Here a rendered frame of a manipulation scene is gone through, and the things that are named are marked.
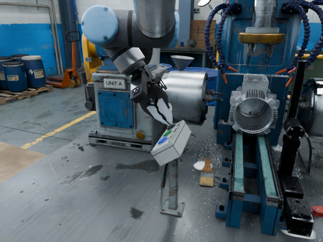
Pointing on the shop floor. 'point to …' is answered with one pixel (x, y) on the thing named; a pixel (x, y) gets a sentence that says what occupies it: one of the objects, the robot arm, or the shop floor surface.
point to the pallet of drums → (21, 77)
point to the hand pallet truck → (69, 79)
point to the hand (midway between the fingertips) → (167, 122)
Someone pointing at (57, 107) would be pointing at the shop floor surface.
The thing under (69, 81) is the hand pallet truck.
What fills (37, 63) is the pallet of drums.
